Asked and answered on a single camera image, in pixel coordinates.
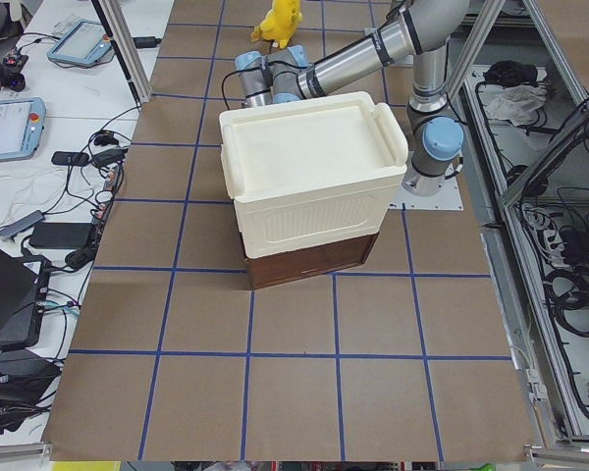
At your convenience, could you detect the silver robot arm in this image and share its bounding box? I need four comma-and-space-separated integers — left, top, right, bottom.
235, 0, 469, 197

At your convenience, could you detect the brown wooden drawer cabinet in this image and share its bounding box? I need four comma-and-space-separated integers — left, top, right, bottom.
243, 233, 379, 289

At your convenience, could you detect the cream plastic storage box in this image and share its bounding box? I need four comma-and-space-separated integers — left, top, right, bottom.
219, 92, 408, 258

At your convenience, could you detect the yellow plush toy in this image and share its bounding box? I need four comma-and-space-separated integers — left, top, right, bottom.
250, 0, 303, 49

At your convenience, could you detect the black power brick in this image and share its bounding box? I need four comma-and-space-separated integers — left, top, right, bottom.
29, 222, 92, 249

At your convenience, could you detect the white cloth rag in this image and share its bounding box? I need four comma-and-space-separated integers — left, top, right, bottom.
485, 84, 547, 126

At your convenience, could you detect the black cloth bundle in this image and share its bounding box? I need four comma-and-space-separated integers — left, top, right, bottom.
483, 60, 538, 87

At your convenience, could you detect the grey usb hub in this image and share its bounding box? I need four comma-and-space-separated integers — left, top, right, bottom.
0, 210, 45, 239

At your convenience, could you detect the upper blue teach pendant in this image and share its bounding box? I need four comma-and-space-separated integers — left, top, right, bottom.
46, 20, 112, 68

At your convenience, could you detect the blue teach pendant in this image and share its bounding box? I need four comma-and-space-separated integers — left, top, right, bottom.
0, 97, 46, 162
46, 20, 112, 68

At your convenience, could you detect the black laptop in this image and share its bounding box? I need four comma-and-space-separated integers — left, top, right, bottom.
0, 249, 50, 351

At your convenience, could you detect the lower blue teach pendant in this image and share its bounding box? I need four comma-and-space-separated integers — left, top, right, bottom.
0, 97, 46, 162

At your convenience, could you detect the metal base plate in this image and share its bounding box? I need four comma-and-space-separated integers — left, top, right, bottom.
389, 178, 463, 211

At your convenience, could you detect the aluminium frame post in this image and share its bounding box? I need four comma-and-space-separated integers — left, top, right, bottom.
91, 0, 152, 107

